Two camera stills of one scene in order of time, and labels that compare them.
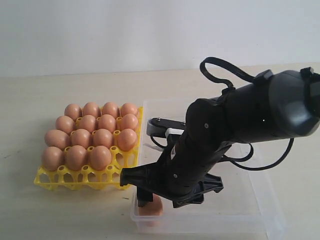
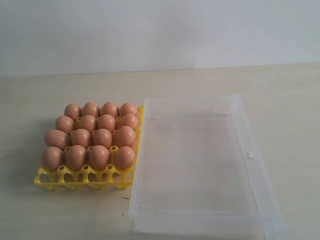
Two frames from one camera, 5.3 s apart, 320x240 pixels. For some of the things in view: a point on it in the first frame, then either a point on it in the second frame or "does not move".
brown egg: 153,208 to 124,157
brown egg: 106,121 does not move
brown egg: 103,137 does not move
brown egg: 91,108 does not move
